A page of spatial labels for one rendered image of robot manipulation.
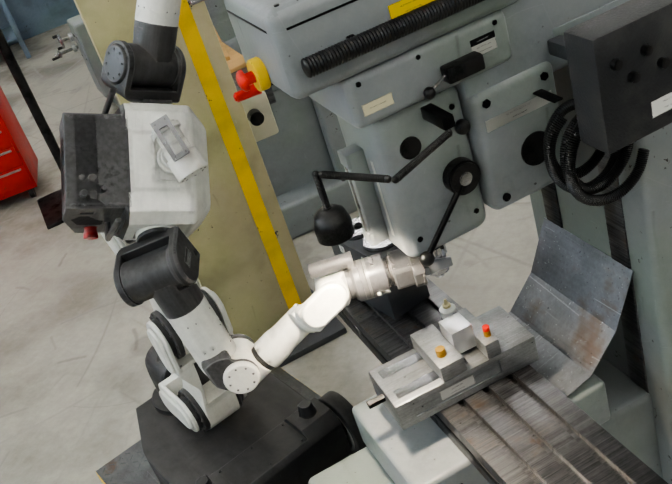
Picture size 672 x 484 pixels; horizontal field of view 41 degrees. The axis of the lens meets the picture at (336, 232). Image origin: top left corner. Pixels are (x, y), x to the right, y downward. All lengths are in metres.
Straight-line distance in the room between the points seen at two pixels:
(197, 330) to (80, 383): 2.45
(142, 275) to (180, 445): 1.03
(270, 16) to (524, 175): 0.62
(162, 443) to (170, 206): 1.12
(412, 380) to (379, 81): 0.73
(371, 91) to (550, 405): 0.80
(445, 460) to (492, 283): 1.96
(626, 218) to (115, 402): 2.67
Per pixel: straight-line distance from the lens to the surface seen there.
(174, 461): 2.74
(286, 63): 1.51
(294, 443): 2.58
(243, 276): 3.77
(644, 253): 1.98
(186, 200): 1.87
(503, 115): 1.74
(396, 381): 2.03
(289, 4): 1.50
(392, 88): 1.60
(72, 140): 1.88
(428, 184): 1.73
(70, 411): 4.18
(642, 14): 1.55
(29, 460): 4.06
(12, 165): 6.29
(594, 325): 2.14
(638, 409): 2.28
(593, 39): 1.50
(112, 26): 3.33
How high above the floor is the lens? 2.29
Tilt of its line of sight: 30 degrees down
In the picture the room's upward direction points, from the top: 19 degrees counter-clockwise
